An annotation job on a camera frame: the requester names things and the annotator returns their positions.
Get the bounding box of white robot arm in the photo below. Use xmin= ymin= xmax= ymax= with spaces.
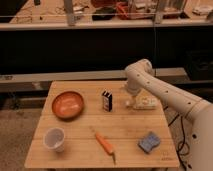
xmin=125 ymin=59 xmax=213 ymax=171

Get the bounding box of black standing eraser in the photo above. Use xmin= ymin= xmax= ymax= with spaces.
xmin=102 ymin=91 xmax=112 ymax=112

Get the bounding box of orange bowl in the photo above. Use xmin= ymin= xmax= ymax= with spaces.
xmin=52 ymin=91 xmax=84 ymax=119

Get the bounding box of orange toy carrot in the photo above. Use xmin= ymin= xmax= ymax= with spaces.
xmin=95 ymin=133 xmax=116 ymax=162

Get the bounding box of blue sponge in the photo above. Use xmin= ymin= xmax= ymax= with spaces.
xmin=138 ymin=132 xmax=161 ymax=154

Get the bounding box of black object on shelf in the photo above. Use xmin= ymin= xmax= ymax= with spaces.
xmin=92 ymin=7 xmax=116 ymax=21

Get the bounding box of clear plastic cup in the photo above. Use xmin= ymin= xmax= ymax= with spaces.
xmin=43 ymin=127 xmax=65 ymax=152

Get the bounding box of red object on shelf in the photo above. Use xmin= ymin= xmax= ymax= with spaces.
xmin=116 ymin=2 xmax=131 ymax=20

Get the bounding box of metal shelf post left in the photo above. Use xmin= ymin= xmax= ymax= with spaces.
xmin=64 ymin=0 xmax=75 ymax=26

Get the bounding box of metal shelf post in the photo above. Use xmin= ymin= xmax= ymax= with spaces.
xmin=64 ymin=0 xmax=75 ymax=26
xmin=154 ymin=0 xmax=167 ymax=24

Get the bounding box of black floor cable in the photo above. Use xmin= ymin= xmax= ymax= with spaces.
xmin=168 ymin=113 xmax=194 ymax=171

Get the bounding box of metal shelf post right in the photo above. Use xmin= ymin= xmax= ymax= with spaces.
xmin=154 ymin=0 xmax=167 ymax=24

